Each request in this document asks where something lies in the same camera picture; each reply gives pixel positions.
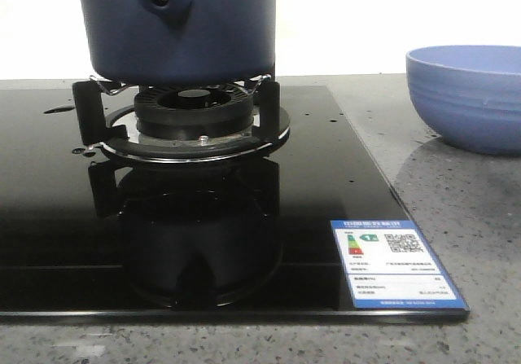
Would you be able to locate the light blue plastic bowl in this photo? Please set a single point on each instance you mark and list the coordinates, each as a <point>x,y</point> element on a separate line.
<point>469,95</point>

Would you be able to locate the dark blue cooking pot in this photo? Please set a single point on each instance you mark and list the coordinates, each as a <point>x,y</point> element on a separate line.
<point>180,42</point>

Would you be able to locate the black round gas burner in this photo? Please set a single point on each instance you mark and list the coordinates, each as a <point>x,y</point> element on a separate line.
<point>175,113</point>

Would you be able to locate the blue energy efficiency label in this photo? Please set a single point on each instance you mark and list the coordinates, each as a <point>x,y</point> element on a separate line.
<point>388,264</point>

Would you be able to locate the black glass gas cooktop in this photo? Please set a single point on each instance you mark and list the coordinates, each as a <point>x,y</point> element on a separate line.
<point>87,238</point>

